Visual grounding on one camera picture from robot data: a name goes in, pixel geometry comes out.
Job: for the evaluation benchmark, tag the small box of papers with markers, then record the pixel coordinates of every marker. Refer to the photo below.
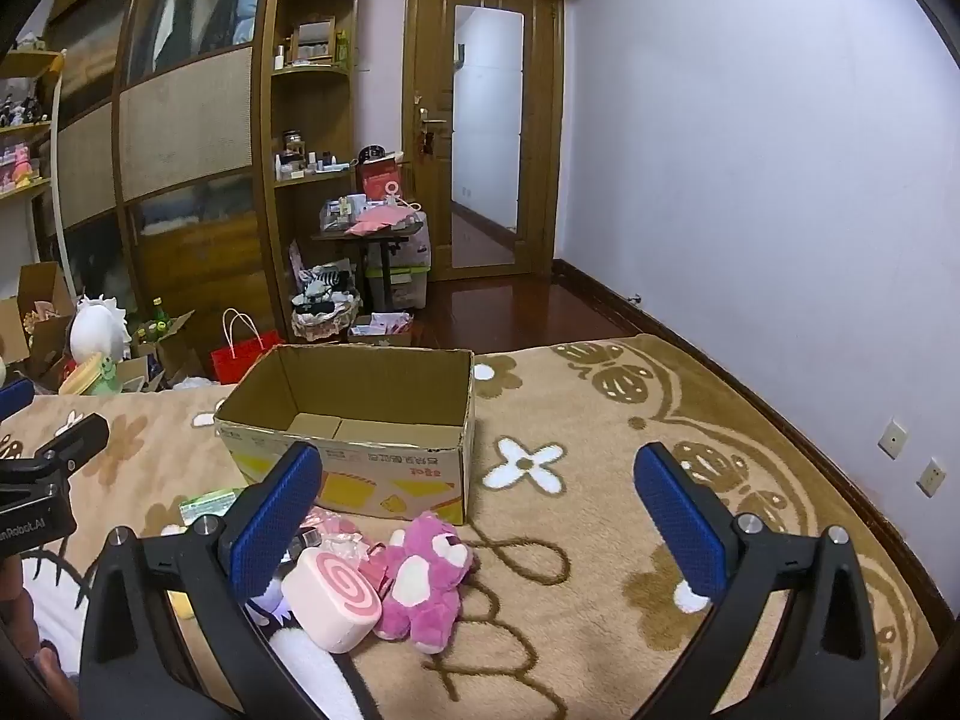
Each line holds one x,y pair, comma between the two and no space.
379,330

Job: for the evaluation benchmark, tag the white curved pole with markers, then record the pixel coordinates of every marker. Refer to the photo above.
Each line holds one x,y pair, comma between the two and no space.
58,187

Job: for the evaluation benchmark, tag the red door ornament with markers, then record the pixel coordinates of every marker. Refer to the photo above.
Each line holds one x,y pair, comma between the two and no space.
426,142

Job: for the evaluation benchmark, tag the green glass bottle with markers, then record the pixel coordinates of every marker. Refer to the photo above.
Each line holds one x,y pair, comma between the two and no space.
159,319

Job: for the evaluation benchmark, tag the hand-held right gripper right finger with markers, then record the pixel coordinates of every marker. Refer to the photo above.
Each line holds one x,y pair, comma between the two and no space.
679,529

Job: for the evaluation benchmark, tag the white spiky plush toy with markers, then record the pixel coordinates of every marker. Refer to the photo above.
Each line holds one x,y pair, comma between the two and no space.
94,330

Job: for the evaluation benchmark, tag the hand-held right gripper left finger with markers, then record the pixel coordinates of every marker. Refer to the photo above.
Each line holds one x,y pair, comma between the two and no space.
276,521

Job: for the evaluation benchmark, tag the pink cloth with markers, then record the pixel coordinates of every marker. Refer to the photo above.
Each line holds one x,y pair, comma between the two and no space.
382,219

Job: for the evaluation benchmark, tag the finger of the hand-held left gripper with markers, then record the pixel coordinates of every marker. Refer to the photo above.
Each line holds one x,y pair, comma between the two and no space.
13,399
79,439

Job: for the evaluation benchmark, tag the person's left hand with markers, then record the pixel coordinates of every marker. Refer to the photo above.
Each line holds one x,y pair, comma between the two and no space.
19,600

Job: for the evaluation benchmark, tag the dark folding table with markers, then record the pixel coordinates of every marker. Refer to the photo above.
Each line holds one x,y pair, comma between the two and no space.
375,238

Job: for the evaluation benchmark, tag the wooden door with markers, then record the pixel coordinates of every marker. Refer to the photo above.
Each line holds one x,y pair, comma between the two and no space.
427,52

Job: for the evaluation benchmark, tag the green tissue packet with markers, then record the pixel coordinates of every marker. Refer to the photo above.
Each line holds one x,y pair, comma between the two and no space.
210,506

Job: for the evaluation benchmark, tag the large open cardboard box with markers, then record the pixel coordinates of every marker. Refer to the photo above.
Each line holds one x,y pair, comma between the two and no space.
41,292

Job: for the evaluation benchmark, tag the basket of clothes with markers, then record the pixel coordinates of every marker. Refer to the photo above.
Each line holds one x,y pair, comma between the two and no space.
326,307

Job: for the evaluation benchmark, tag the wooden wardrobe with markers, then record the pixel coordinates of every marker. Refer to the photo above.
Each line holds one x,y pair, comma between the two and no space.
187,112

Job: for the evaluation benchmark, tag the wooden corner shelf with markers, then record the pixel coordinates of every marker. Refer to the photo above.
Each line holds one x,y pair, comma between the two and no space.
311,70

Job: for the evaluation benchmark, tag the yellow wall shelf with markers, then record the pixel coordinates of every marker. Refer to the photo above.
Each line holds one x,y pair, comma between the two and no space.
30,56

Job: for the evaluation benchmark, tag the white wall socket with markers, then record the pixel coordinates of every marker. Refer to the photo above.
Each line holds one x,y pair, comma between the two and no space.
892,439
932,477

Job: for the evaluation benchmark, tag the cardboard box with bottles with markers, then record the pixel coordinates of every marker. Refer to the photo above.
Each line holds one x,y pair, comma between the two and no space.
169,352

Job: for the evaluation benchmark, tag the green frog toy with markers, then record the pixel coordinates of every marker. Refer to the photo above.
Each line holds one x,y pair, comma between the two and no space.
106,375

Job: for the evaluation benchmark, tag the red gift box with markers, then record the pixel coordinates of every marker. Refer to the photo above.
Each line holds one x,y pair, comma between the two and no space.
382,178

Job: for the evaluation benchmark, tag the pink swirl roll plush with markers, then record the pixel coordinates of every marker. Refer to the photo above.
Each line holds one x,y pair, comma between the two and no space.
337,600

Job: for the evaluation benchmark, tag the red paper bag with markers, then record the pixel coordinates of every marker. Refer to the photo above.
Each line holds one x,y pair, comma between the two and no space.
244,360

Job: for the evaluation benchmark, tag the printed cardboard box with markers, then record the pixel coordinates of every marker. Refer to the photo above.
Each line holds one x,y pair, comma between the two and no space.
352,390

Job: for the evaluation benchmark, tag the clear plastic storage box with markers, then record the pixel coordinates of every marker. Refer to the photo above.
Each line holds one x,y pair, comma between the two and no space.
409,277

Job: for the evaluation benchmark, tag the small wooden frame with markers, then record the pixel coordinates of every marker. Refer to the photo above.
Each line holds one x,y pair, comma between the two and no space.
313,39

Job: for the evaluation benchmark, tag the pink bear plush toy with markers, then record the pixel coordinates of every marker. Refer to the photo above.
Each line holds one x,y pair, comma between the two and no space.
420,577

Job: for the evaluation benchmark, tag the brown floral blanket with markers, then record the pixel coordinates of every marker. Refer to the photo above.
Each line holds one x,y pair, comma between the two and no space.
600,427

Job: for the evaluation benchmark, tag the pink plastic packet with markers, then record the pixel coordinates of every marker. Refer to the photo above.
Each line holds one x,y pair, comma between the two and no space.
337,529

